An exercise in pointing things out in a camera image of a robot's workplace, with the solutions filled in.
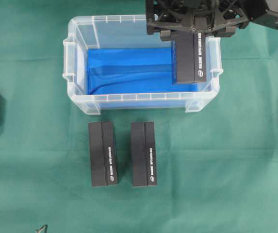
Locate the black RealSense box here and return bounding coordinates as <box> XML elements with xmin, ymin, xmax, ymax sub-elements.
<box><xmin>131</xmin><ymin>122</ymin><xmax>157</xmax><ymax>187</ymax></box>
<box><xmin>171</xmin><ymin>32</ymin><xmax>207</xmax><ymax>85</ymax></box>
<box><xmin>88</xmin><ymin>122</ymin><xmax>118</xmax><ymax>187</ymax></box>

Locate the clear plastic storage case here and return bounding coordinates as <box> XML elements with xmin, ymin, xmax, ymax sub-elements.
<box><xmin>63</xmin><ymin>15</ymin><xmax>223</xmax><ymax>115</ymax></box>

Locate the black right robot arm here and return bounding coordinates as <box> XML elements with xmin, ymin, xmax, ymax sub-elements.
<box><xmin>146</xmin><ymin>0</ymin><xmax>278</xmax><ymax>41</ymax></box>

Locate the small metal tool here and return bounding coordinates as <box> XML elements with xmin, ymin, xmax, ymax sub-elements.
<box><xmin>35</xmin><ymin>224</ymin><xmax>48</xmax><ymax>233</ymax></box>

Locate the blue plastic liner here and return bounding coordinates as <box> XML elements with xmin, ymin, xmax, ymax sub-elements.
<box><xmin>86</xmin><ymin>48</ymin><xmax>198</xmax><ymax>95</ymax></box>

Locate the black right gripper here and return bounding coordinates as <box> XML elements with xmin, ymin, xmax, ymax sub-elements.
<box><xmin>146</xmin><ymin>0</ymin><xmax>250</xmax><ymax>41</ymax></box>

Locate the green table cloth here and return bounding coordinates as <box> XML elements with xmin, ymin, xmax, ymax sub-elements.
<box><xmin>0</xmin><ymin>0</ymin><xmax>278</xmax><ymax>233</ymax></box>

